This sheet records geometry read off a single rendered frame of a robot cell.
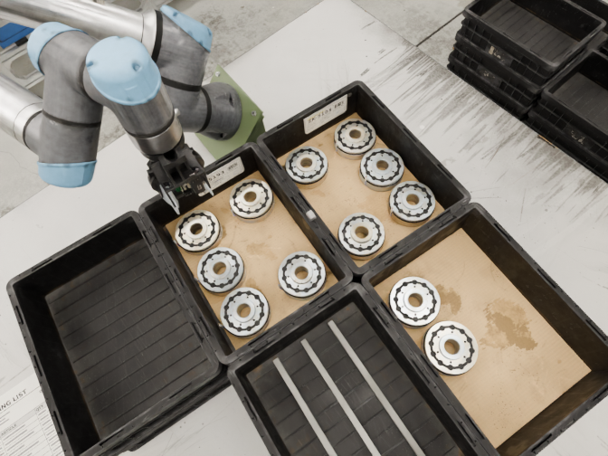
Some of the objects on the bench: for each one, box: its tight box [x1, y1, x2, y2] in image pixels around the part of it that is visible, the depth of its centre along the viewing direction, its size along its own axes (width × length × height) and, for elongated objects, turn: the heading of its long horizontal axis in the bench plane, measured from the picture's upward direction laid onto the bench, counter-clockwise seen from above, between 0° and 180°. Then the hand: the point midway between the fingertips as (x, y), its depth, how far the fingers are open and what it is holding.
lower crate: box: [112, 377, 232, 456], centre depth 95 cm, size 40×30×12 cm
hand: (188, 193), depth 81 cm, fingers open, 5 cm apart
